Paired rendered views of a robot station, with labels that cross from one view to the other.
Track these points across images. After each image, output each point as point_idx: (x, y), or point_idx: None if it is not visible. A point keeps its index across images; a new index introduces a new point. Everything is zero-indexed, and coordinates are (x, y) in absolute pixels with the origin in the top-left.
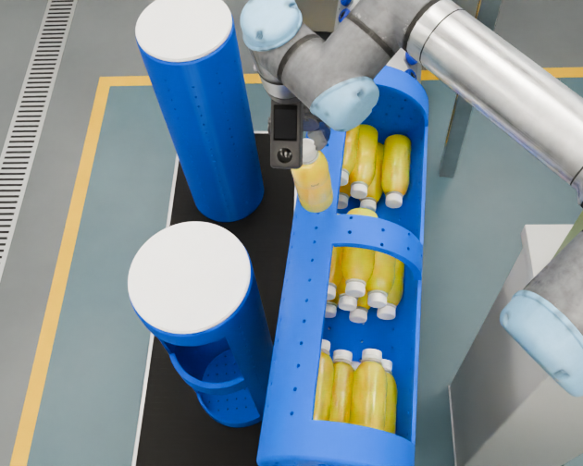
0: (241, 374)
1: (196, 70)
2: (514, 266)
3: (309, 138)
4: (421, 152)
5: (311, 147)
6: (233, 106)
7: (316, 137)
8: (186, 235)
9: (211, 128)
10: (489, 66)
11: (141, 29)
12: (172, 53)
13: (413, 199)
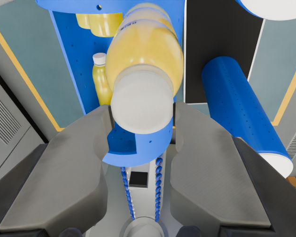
0: None
1: (251, 146)
2: None
3: (100, 160)
4: (86, 98)
5: (124, 112)
6: (222, 120)
7: (65, 168)
8: None
9: (236, 106)
10: None
11: (288, 170)
12: (269, 158)
13: (84, 60)
